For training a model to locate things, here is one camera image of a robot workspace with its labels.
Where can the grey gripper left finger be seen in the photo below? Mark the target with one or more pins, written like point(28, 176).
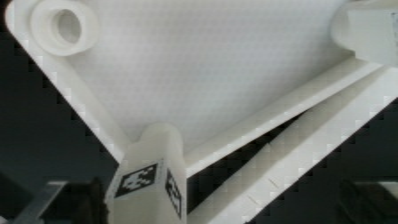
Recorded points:
point(66, 204)

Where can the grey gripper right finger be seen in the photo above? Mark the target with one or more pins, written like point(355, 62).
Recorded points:
point(368, 202)

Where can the white desk top tray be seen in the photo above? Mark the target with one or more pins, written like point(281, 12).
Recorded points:
point(217, 64)

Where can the white front barrier rail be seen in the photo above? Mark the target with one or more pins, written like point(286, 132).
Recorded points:
point(295, 151)

